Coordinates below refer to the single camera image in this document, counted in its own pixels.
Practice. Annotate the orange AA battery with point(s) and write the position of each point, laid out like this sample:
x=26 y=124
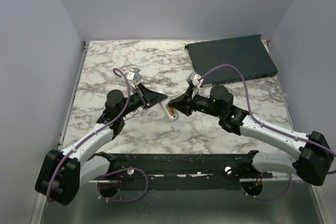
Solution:
x=170 y=109

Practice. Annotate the dark green flat electronics box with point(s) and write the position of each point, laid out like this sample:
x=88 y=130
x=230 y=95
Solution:
x=248 y=54

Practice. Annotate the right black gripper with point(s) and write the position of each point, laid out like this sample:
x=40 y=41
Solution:
x=184 y=103

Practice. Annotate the white battery compartment cover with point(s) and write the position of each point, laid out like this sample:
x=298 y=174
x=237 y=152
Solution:
x=176 y=126

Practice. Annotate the orange battery mid table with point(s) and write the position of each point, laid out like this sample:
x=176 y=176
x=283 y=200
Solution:
x=172 y=114

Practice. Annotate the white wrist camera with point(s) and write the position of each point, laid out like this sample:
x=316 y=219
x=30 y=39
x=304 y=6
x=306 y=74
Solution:
x=195 y=81
x=132 y=83

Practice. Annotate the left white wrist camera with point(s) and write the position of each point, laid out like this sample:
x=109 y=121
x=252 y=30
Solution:
x=132 y=83

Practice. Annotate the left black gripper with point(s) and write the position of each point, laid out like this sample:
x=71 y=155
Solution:
x=148 y=98

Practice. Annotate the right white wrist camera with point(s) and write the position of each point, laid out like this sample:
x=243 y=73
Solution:
x=195 y=81

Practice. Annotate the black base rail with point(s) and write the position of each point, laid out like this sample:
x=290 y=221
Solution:
x=178 y=171

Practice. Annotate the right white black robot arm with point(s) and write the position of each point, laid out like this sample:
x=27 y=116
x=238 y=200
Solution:
x=305 y=155

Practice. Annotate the white remote control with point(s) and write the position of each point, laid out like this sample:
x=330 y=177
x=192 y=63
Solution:
x=163 y=104

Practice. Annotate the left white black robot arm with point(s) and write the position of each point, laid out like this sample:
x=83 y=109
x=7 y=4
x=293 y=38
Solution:
x=63 y=172

